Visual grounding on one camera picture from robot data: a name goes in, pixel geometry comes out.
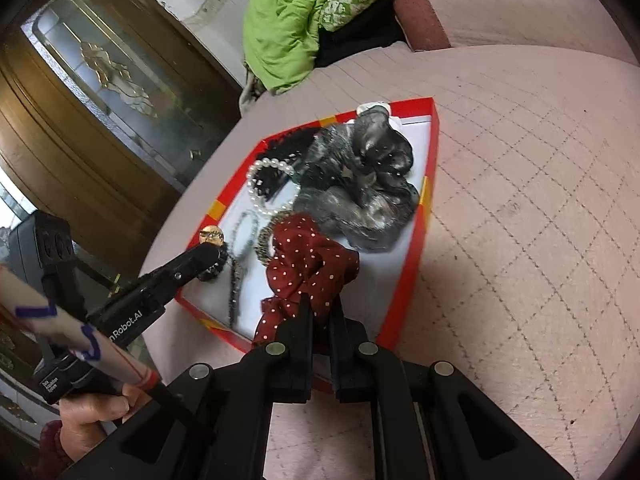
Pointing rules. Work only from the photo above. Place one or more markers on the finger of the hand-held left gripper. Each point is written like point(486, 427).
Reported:
point(180, 275)

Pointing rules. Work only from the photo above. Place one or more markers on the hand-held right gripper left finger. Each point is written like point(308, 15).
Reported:
point(295, 360)

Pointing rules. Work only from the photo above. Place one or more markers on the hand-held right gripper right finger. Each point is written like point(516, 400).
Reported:
point(350, 365)

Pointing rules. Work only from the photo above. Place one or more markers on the red polka-dot scrunchie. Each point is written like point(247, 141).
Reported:
point(300, 260)

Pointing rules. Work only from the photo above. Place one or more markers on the red-rimmed white box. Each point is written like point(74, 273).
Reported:
point(395, 270)

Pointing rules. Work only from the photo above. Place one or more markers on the grey shiny scrunchie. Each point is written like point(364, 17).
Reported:
point(360, 185)

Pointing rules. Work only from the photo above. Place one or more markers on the person's left forearm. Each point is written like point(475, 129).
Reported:
point(52, 447)

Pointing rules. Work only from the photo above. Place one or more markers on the person's left hand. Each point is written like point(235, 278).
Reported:
point(90, 415)

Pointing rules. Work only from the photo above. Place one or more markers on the white stick with blue scribbles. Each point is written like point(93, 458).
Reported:
point(40, 305)

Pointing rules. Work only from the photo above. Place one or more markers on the dark beaded hair clip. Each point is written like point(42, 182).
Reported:
point(233, 300)

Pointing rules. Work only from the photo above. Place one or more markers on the brown wooden door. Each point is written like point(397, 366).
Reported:
point(50, 135)

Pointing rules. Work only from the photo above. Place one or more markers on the frosted glass door pane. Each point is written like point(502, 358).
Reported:
point(100, 90)

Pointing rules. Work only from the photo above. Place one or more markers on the beige patterned cloth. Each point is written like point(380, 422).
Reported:
point(250, 95)

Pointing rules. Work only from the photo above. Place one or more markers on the green quilt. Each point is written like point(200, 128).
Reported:
point(280, 25)

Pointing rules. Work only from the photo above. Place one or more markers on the black cloth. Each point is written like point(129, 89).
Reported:
point(350, 45)

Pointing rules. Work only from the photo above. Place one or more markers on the pink bolster cushion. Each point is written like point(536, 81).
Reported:
point(525, 15)

